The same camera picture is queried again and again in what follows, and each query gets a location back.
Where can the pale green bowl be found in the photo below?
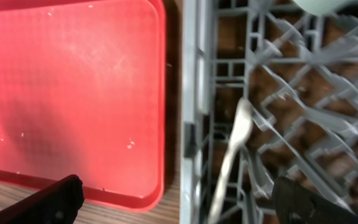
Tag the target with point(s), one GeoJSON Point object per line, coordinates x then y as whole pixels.
{"type": "Point", "coordinates": [321, 7]}

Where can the white plastic spoon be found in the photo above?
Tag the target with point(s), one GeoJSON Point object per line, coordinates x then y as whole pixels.
{"type": "Point", "coordinates": [241, 131]}

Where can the red serving tray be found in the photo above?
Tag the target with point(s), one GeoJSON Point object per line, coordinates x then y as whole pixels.
{"type": "Point", "coordinates": [82, 91]}

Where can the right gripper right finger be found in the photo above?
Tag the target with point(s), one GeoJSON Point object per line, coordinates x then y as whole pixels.
{"type": "Point", "coordinates": [296, 204]}

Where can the grey dishwasher rack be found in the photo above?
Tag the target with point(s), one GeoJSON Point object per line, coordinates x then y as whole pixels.
{"type": "Point", "coordinates": [300, 74]}

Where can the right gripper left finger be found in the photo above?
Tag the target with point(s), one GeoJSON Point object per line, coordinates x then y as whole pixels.
{"type": "Point", "coordinates": [58, 203]}

